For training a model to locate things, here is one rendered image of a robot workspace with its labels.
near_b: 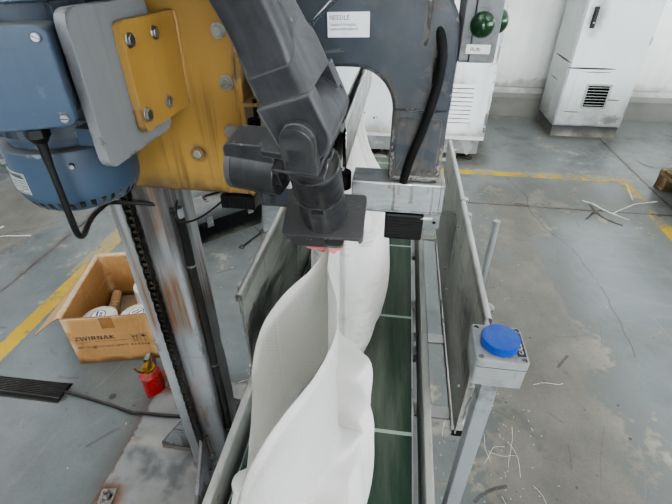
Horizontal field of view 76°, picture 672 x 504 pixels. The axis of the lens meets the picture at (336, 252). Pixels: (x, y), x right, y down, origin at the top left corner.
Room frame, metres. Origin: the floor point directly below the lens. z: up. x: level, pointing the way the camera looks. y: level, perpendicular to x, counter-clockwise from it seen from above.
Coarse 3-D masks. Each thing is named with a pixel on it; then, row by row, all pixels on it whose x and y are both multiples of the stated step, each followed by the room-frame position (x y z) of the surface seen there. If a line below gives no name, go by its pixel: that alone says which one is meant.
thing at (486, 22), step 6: (480, 12) 0.59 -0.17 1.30; (486, 12) 0.59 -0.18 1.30; (474, 18) 0.59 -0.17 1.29; (480, 18) 0.59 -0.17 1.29; (486, 18) 0.59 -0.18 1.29; (492, 18) 0.59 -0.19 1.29; (474, 24) 0.59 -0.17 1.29; (480, 24) 0.58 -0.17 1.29; (486, 24) 0.58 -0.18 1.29; (492, 24) 0.59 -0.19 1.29; (474, 30) 0.59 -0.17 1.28; (480, 30) 0.58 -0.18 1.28; (486, 30) 0.58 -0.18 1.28; (492, 30) 0.59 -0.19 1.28; (480, 36) 0.59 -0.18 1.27; (486, 36) 0.59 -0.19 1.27
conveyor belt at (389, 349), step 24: (384, 168) 2.23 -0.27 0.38; (408, 240) 1.50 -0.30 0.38; (408, 264) 1.33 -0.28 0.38; (408, 288) 1.19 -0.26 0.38; (384, 312) 1.07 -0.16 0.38; (408, 312) 1.07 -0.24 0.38; (384, 336) 0.96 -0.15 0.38; (408, 336) 0.96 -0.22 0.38; (384, 360) 0.86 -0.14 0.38; (408, 360) 0.86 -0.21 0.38; (384, 384) 0.77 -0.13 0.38; (408, 384) 0.77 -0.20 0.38; (384, 408) 0.70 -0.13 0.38; (408, 408) 0.70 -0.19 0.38; (384, 432) 0.63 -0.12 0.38; (408, 432) 0.63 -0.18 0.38; (384, 456) 0.57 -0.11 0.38; (408, 456) 0.57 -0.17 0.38; (384, 480) 0.51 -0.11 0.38; (408, 480) 0.51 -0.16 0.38
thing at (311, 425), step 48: (336, 288) 0.56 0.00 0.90; (288, 336) 0.39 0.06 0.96; (336, 336) 0.33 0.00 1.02; (288, 384) 0.38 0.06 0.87; (336, 384) 0.33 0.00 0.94; (288, 432) 0.23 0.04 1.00; (336, 432) 0.33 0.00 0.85; (240, 480) 0.28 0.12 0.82; (288, 480) 0.22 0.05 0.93; (336, 480) 0.28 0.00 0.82
